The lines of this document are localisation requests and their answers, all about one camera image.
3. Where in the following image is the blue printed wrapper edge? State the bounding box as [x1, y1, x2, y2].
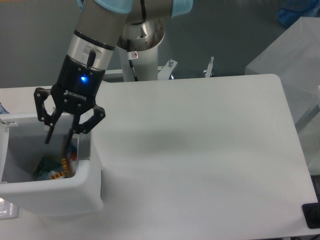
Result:
[0, 103, 10, 114]

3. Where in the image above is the white pedestal base frame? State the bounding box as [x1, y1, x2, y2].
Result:
[102, 56, 215, 83]

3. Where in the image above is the white plastic trash can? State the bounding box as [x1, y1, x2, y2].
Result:
[0, 112, 104, 217]

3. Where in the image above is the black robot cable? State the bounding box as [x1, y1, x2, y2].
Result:
[126, 39, 139, 82]

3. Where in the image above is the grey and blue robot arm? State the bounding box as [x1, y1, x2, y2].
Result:
[33, 0, 194, 144]

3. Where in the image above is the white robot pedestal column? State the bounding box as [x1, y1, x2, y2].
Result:
[116, 46, 158, 82]

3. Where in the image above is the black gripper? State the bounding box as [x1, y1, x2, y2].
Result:
[33, 55, 106, 150]

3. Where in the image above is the green packet in bin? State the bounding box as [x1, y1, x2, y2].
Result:
[33, 156, 61, 178]

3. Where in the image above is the blue foil snack wrapper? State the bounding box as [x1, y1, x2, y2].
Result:
[49, 142, 78, 180]

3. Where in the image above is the black device at table edge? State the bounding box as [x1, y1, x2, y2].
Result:
[302, 202, 320, 229]

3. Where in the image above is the blue cloth item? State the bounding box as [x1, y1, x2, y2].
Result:
[277, 0, 320, 29]

